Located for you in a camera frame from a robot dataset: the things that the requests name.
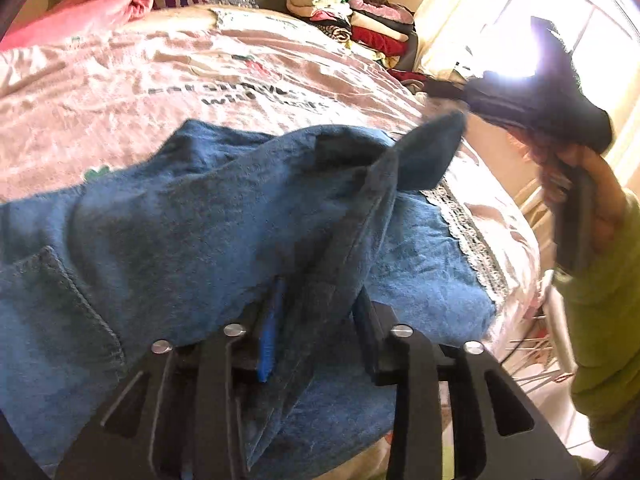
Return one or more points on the bright window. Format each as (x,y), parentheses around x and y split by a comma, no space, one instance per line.
(590,20)

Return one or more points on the pink printed blanket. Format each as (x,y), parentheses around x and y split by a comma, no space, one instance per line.
(150,70)

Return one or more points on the blue denim pants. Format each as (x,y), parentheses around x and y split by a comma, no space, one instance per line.
(200,220)

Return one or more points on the person's right hand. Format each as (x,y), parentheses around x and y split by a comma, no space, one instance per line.
(607,200)

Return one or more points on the cream curtain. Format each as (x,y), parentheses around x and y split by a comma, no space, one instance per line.
(465,15)

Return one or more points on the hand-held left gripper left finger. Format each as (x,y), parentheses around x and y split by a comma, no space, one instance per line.
(267,342)

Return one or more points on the pink comforter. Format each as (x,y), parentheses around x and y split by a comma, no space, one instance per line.
(100,5)

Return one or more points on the stack of folded clothes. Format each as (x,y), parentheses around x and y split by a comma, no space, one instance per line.
(360,20)

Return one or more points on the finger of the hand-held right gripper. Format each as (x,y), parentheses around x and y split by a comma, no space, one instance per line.
(447,93)

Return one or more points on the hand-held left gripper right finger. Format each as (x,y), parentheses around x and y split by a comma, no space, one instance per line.
(367,345)

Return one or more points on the lace-edged bed sheet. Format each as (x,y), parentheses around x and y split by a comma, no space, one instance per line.
(467,230)

